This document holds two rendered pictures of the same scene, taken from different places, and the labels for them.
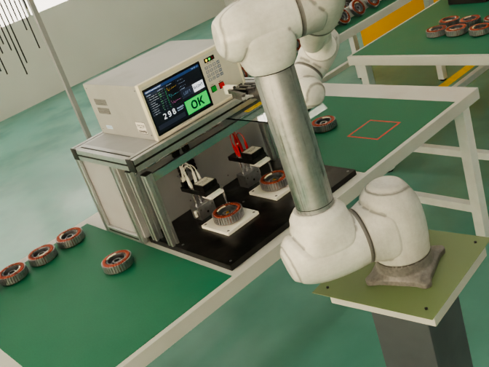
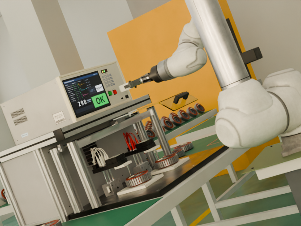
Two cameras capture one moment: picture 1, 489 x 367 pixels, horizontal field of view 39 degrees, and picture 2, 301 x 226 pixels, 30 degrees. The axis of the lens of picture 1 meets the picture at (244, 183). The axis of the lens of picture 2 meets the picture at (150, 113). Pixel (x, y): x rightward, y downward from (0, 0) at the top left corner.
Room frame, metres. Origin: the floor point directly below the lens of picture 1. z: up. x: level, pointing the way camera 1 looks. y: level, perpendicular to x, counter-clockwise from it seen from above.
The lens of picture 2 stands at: (-0.06, 0.80, 1.11)
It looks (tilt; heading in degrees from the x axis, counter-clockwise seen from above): 2 degrees down; 339
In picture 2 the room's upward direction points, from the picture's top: 21 degrees counter-clockwise
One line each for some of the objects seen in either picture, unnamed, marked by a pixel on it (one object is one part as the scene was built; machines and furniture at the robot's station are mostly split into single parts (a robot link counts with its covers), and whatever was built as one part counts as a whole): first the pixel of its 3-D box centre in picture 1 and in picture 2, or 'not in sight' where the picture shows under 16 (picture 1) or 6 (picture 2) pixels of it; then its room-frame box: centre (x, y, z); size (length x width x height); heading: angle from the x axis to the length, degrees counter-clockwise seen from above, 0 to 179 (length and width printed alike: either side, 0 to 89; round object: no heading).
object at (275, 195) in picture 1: (276, 186); (168, 166); (2.31, -0.11, 0.78); 0.15 x 0.15 x 0.01; 35
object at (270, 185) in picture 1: (274, 180); (166, 161); (2.31, -0.11, 0.80); 0.11 x 0.11 x 0.04
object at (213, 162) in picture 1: (199, 160); (100, 158); (2.45, 0.14, 0.92); 0.66 x 0.01 x 0.30; 125
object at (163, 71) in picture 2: not in sight; (167, 70); (2.13, -0.19, 1.18); 0.09 x 0.06 x 0.09; 125
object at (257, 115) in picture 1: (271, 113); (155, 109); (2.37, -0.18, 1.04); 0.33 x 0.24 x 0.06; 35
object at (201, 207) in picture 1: (203, 207); (113, 186); (2.29, 0.17, 0.80); 0.08 x 0.05 x 0.06; 125
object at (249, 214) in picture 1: (230, 219); (140, 184); (2.17, 0.09, 0.78); 0.15 x 0.15 x 0.01; 35
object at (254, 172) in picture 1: (249, 176); (141, 169); (2.43, -0.03, 0.80); 0.08 x 0.05 x 0.06; 125
